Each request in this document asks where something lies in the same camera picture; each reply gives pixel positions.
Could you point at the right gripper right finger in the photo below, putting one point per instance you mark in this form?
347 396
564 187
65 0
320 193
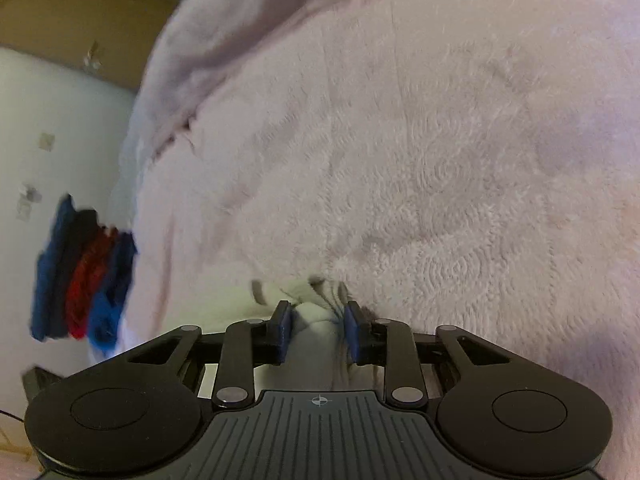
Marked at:
390 345

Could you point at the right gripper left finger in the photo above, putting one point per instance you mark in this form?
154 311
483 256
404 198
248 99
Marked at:
249 344

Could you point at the cream long-sleeve shirt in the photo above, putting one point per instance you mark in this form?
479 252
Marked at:
300 339

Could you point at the folded bright blue garment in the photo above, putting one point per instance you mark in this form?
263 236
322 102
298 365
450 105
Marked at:
109 302

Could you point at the pink bed sheet duvet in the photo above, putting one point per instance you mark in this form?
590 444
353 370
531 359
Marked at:
463 162

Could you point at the brown wooden door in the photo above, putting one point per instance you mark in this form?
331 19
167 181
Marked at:
62 31

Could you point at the wall socket with plug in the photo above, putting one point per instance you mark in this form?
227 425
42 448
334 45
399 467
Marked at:
28 196

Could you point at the wall light switch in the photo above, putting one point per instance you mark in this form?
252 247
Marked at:
46 141

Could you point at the door handle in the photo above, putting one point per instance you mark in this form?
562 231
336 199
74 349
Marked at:
91 61

